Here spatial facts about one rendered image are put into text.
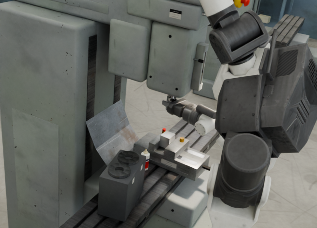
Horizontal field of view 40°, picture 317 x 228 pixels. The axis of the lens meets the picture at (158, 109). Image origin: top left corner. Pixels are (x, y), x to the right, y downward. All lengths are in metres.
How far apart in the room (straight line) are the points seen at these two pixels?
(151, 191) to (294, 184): 2.13
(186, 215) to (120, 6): 0.98
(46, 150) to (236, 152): 1.33
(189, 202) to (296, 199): 1.81
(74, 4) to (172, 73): 0.54
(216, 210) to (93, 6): 1.05
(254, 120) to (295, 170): 2.84
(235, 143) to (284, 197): 2.60
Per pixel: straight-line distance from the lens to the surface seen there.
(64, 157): 2.21
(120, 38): 1.90
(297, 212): 3.61
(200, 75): 1.88
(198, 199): 2.08
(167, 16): 1.77
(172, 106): 1.94
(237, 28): 1.34
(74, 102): 2.02
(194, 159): 2.08
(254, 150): 1.14
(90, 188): 2.31
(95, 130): 2.17
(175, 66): 1.82
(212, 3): 1.32
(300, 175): 4.07
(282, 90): 1.32
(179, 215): 2.07
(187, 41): 1.78
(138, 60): 1.88
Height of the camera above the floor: 2.11
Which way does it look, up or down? 27 degrees down
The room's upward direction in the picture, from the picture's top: 7 degrees clockwise
